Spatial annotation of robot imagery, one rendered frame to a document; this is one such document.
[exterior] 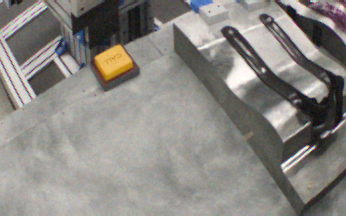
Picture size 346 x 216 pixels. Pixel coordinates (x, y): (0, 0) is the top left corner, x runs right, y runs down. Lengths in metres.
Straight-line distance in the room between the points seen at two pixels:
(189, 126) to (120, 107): 0.13
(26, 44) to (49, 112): 1.05
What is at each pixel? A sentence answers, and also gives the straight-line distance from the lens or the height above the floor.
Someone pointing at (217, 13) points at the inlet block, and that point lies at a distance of 1.31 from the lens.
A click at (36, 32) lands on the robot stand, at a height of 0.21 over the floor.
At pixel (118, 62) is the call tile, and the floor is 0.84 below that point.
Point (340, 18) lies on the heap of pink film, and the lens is 1.41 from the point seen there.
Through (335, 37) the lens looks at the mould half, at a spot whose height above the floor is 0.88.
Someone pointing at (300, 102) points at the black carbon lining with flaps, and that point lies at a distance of 1.19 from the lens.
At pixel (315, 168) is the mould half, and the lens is 1.17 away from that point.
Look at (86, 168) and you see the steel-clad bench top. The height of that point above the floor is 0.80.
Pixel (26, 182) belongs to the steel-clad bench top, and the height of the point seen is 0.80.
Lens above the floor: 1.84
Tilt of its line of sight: 53 degrees down
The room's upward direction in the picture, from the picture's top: 2 degrees counter-clockwise
